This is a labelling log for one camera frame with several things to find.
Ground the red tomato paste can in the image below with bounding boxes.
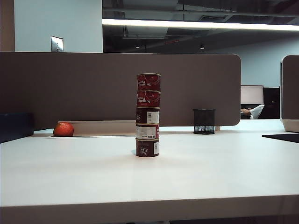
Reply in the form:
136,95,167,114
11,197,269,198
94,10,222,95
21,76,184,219
136,90,161,108
137,73,162,91

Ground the dark red can barcode label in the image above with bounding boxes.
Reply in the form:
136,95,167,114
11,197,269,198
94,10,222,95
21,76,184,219
136,107,161,124

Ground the red can wide white label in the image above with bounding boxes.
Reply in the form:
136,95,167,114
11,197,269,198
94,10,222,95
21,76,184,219
135,123,160,140

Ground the dark red can boxed print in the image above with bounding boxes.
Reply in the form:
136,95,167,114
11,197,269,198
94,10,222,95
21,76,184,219
135,138,160,158

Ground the black mesh pen holder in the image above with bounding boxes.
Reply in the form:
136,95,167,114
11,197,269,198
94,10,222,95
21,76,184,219
192,108,216,135

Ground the brown desk divider panel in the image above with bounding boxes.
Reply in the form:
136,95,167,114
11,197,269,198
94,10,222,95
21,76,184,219
0,51,242,131

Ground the orange fruit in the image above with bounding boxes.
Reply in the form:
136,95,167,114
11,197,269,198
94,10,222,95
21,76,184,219
53,121,75,137

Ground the long ceiling light strip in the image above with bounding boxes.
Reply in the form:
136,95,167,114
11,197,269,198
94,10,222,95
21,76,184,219
102,18,299,32

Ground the white computer monitor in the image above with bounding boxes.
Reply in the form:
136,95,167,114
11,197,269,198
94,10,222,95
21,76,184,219
240,85,264,105

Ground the person in white shirt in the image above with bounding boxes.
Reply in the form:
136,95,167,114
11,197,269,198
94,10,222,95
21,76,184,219
240,104,265,120

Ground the dark blue box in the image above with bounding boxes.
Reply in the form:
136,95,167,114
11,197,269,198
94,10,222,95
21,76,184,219
0,112,35,144

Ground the black desk mat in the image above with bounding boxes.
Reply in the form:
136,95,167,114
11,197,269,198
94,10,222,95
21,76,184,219
262,133,299,143

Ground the brown divider with white base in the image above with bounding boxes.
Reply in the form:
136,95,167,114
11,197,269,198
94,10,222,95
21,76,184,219
280,55,299,133

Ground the white cable trough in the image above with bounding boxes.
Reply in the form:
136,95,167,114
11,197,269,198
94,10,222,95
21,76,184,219
45,120,138,138

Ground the metal wall switch plate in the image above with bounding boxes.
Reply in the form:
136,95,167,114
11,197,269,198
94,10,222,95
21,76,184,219
50,35,64,52

